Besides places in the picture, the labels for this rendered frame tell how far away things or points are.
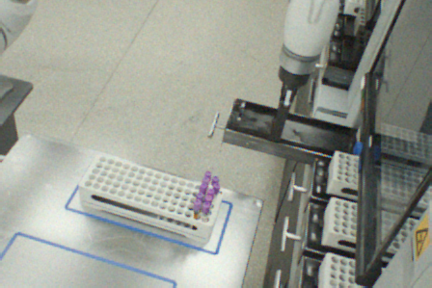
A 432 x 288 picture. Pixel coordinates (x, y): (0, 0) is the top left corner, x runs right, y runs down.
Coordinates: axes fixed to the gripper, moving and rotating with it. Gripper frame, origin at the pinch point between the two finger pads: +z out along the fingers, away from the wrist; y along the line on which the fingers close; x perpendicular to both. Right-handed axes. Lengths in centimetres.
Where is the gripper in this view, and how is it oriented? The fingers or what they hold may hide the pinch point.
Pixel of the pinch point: (277, 126)
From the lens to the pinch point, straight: 138.5
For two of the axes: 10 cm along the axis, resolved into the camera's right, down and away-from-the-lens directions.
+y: 2.2, -6.6, 7.2
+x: -9.7, -2.5, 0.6
